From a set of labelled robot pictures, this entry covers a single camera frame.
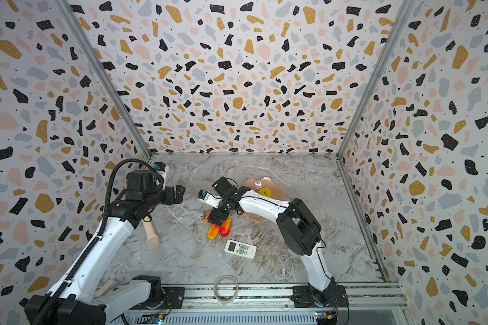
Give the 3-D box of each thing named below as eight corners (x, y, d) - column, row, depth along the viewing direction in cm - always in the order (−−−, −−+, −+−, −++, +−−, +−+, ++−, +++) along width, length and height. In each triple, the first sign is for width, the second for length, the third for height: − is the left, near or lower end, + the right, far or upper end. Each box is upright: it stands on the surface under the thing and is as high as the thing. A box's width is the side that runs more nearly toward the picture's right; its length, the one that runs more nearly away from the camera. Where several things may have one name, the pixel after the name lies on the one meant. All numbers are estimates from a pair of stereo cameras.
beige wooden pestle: (152, 250, 87) (148, 246, 83) (144, 223, 95) (140, 219, 91) (161, 245, 88) (157, 241, 85) (153, 220, 96) (149, 215, 93)
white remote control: (224, 251, 87) (223, 249, 86) (228, 240, 90) (227, 238, 89) (254, 259, 85) (254, 258, 84) (257, 248, 88) (257, 246, 87)
